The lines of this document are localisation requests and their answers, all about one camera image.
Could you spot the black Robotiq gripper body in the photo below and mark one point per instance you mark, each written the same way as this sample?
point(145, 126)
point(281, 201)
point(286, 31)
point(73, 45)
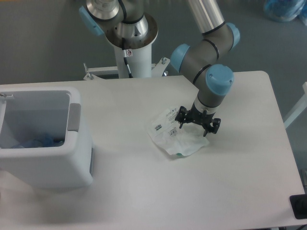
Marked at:
point(199, 118)

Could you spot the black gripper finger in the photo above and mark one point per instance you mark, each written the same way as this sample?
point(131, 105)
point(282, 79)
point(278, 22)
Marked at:
point(211, 125)
point(183, 116)

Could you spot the white plastic medical packaging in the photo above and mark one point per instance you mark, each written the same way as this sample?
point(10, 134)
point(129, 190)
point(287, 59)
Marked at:
point(165, 132)

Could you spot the clear crushed plastic bottle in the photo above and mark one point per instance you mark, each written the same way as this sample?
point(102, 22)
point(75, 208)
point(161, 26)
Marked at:
point(42, 141)

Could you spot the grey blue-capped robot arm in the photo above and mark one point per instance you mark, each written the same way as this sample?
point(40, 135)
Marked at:
point(198, 64)

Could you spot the white trash can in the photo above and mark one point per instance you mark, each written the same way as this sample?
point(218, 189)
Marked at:
point(28, 112)

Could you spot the black device at table edge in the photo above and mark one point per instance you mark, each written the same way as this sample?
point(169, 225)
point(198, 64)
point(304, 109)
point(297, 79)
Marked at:
point(299, 205)

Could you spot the blue plastic bag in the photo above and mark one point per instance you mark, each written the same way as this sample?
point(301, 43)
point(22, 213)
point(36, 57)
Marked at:
point(283, 10)

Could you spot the white metal base frame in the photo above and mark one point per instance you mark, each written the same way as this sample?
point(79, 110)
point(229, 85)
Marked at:
point(158, 70)

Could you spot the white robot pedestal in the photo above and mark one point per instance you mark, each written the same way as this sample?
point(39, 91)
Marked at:
point(132, 45)

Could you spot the white frame leg right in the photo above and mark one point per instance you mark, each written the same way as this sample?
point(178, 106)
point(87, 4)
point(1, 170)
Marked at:
point(297, 109)

